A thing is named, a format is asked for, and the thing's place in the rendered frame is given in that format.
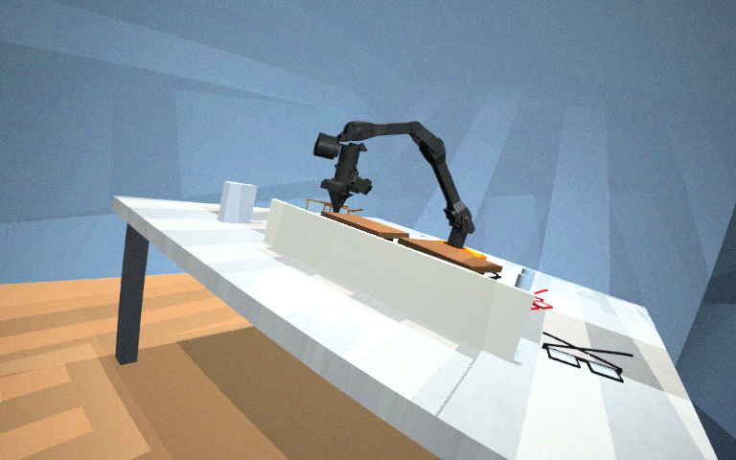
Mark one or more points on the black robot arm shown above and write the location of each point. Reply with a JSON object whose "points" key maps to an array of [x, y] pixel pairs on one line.
{"points": [[432, 149]]}

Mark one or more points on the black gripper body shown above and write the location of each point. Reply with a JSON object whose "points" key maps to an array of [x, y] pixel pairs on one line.
{"points": [[338, 183]]}

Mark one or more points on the black-rimmed glasses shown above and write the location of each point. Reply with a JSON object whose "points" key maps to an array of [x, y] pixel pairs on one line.
{"points": [[595, 368]]}

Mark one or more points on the grey flat rectangular panel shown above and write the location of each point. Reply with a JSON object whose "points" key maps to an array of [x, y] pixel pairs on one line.
{"points": [[479, 310]]}

